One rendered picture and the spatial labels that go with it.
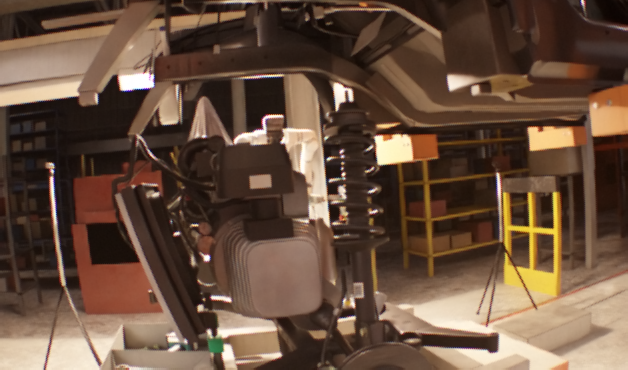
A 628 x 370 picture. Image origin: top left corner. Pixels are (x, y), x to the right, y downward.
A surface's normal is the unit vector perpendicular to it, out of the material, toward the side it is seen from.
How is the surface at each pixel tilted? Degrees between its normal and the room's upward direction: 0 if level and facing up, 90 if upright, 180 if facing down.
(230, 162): 79
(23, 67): 90
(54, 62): 90
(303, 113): 90
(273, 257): 90
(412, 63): 103
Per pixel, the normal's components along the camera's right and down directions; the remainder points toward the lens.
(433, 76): 0.15, 0.18
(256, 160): 0.24, -0.25
